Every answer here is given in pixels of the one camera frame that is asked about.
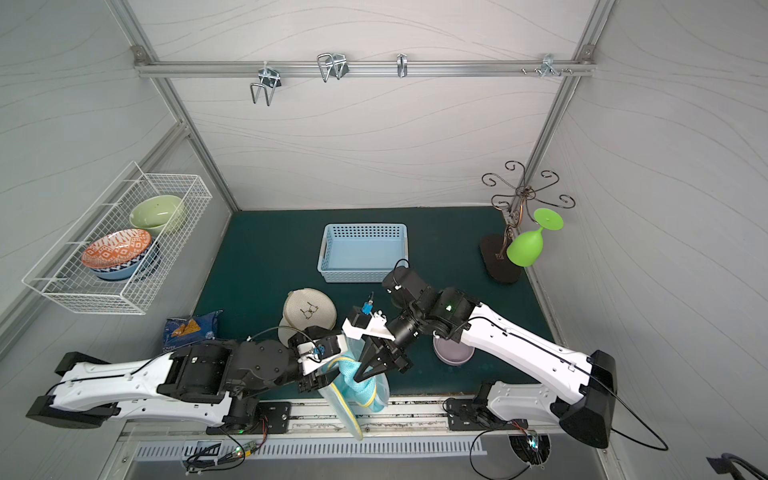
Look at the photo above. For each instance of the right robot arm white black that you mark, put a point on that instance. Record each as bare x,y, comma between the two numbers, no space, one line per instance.
576,391

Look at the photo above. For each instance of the aluminium top rail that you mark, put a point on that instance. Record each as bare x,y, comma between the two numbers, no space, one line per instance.
357,69

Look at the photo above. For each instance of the copper wire glass stand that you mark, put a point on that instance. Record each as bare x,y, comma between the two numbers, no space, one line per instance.
514,206

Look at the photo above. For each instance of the teal mesh laundry bag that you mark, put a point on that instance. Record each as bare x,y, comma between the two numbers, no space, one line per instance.
344,394

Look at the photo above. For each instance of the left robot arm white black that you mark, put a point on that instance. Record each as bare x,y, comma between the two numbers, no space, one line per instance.
217,383

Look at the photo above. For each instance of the white wire wall basket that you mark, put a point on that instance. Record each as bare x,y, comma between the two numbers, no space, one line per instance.
59,275

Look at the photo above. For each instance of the blue bowl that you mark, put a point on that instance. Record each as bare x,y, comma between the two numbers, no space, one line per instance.
125,270

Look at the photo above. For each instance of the green ceramic bowl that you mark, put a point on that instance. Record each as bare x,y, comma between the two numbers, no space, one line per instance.
159,214

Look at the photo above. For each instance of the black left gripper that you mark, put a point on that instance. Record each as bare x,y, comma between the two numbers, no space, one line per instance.
324,372

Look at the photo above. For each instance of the lilac bowl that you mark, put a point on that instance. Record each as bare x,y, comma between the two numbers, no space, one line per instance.
452,353

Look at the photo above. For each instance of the small metal hook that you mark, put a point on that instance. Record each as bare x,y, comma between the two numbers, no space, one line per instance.
402,65

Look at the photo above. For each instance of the cream mesh laundry bag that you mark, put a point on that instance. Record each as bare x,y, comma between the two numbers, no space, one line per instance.
304,308

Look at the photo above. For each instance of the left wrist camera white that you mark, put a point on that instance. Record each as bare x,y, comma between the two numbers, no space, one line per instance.
314,355

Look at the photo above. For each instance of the green plastic wine glass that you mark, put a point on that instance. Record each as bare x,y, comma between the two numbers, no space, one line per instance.
526,248

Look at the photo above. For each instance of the metal clip hook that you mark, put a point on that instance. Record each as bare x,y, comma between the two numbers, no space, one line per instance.
332,65

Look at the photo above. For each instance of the blue Doritos chip bag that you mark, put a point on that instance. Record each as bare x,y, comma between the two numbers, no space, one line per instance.
182,332

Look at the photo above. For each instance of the white cable duct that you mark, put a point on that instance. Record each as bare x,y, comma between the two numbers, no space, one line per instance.
318,448

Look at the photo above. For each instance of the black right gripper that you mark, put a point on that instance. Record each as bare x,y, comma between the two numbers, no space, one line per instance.
387,346

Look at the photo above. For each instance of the light blue plastic basket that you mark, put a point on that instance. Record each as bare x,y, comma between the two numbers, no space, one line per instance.
362,252

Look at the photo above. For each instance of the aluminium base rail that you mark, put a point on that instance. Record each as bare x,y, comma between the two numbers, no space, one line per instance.
314,418

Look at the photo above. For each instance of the right metal hook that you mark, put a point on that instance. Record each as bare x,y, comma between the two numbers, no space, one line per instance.
547,68

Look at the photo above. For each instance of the orange patterned bowl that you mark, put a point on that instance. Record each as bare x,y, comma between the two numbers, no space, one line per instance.
116,248

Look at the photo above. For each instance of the double metal hook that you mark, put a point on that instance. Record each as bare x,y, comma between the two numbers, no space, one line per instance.
268,81

